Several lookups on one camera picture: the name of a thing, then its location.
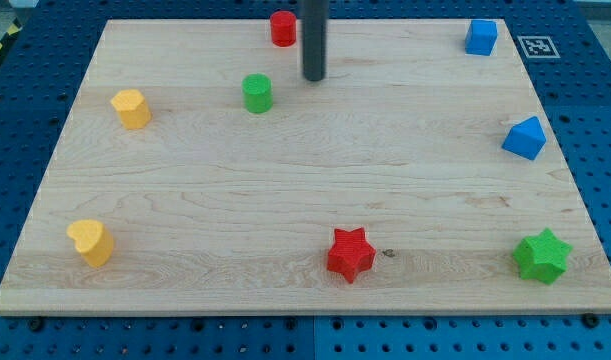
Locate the red star block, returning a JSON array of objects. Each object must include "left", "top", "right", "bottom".
[{"left": 326, "top": 227, "right": 376, "bottom": 284}]

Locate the green cylinder block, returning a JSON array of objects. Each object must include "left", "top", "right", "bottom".
[{"left": 242, "top": 73, "right": 273, "bottom": 114}]

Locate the light wooden board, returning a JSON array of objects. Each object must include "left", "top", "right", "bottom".
[{"left": 0, "top": 19, "right": 611, "bottom": 317}]

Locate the red cylinder block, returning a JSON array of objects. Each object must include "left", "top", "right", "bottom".
[{"left": 269, "top": 10, "right": 297, "bottom": 47}]

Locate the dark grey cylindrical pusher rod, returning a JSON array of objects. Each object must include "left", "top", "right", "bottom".
[{"left": 300, "top": 0, "right": 329, "bottom": 82}]

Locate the yellow hexagon block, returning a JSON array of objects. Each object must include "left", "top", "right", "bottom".
[{"left": 110, "top": 89, "right": 152, "bottom": 130}]

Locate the yellow heart block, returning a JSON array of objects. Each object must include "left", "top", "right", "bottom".
[{"left": 66, "top": 219, "right": 115, "bottom": 268}]

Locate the blue triangular block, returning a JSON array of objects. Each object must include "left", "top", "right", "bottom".
[{"left": 501, "top": 116, "right": 547, "bottom": 160}]

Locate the blue cube block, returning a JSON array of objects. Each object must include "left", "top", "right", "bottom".
[{"left": 465, "top": 19, "right": 498, "bottom": 56}]

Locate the green star block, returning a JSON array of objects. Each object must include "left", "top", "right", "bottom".
[{"left": 512, "top": 228, "right": 573, "bottom": 285}]

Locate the white fiducial marker tag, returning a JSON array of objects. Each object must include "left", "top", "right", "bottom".
[{"left": 517, "top": 35, "right": 560, "bottom": 59}]

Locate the blue perforated table plate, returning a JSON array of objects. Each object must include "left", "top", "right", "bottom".
[{"left": 0, "top": 1, "right": 611, "bottom": 359}]

